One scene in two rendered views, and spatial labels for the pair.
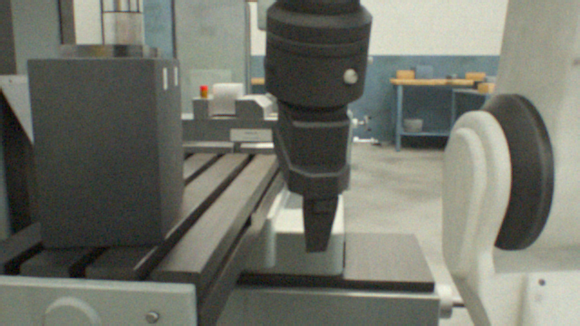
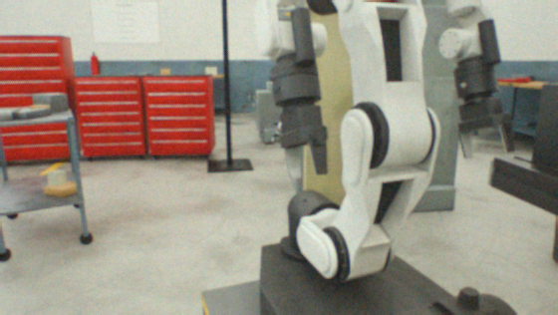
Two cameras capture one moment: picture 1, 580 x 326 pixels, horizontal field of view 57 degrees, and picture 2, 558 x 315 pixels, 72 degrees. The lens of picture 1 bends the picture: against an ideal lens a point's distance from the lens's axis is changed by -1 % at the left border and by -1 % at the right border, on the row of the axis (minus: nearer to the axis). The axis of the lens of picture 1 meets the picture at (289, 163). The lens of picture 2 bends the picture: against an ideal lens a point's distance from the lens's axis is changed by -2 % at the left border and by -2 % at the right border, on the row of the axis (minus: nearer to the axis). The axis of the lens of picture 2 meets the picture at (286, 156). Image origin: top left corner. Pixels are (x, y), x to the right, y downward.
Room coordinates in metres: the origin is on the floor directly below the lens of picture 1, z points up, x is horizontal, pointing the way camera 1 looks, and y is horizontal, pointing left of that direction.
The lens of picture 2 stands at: (1.22, -0.70, 1.16)
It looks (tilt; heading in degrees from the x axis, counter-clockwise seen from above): 14 degrees down; 164
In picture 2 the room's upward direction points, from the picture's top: straight up
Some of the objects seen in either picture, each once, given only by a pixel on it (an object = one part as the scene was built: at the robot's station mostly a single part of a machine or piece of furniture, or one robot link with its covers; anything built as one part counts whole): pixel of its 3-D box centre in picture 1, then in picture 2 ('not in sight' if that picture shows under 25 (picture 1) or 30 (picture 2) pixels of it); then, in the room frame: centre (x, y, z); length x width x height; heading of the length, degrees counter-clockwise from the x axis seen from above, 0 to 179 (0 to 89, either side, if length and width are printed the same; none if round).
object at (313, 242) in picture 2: not in sight; (344, 242); (0.32, -0.27, 0.68); 0.21 x 0.20 x 0.13; 6
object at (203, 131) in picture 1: (242, 122); not in sight; (1.14, 0.10, 0.98); 0.35 x 0.15 x 0.11; 84
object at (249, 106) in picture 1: (254, 106); not in sight; (1.14, 0.07, 1.02); 0.12 x 0.06 x 0.04; 174
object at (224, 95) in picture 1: (227, 98); not in sight; (1.14, 0.13, 1.03); 0.06 x 0.05 x 0.06; 174
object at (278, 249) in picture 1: (223, 220); not in sight; (1.07, 0.14, 0.79); 0.50 x 0.35 x 0.12; 85
